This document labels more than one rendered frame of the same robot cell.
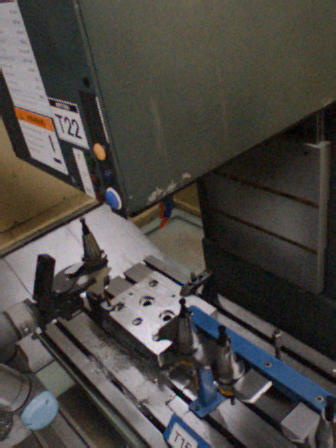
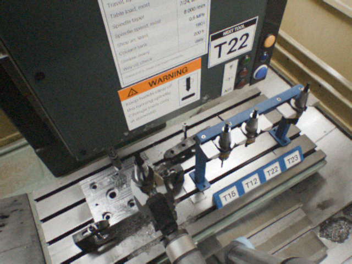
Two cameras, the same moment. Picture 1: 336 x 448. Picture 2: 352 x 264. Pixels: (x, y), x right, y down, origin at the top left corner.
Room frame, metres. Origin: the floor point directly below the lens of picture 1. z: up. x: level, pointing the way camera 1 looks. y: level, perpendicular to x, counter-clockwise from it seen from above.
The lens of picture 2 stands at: (0.75, 0.56, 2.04)
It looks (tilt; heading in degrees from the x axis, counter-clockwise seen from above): 54 degrees down; 277
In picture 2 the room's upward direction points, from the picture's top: 3 degrees counter-clockwise
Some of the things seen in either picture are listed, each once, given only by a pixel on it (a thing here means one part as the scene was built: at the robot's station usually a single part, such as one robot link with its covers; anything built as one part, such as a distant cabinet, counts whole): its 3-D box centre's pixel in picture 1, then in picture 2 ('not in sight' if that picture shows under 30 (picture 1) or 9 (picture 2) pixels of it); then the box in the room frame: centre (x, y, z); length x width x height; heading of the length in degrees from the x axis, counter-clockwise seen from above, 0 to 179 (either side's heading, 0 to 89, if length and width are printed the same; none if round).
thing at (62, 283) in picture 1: (54, 302); (166, 221); (0.83, 0.30, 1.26); 0.12 x 0.08 x 0.09; 124
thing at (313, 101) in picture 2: not in sight; (309, 99); (0.35, -0.21, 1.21); 0.07 x 0.05 x 0.01; 124
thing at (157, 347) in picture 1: (157, 313); (125, 190); (1.04, 0.09, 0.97); 0.29 x 0.23 x 0.05; 34
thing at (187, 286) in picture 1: (197, 288); (114, 159); (1.11, -0.05, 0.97); 0.13 x 0.03 x 0.15; 124
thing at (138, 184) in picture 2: (94, 259); (143, 176); (0.90, 0.19, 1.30); 0.06 x 0.06 x 0.03
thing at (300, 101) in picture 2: (329, 427); (302, 96); (0.39, -0.18, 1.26); 0.04 x 0.04 x 0.07
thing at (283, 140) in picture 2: not in sight; (287, 117); (0.38, -0.26, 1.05); 0.10 x 0.05 x 0.30; 124
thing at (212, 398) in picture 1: (200, 364); (200, 163); (0.74, -0.01, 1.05); 0.10 x 0.05 x 0.30; 124
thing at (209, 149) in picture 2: (172, 329); (210, 150); (0.71, 0.03, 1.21); 0.07 x 0.05 x 0.01; 124
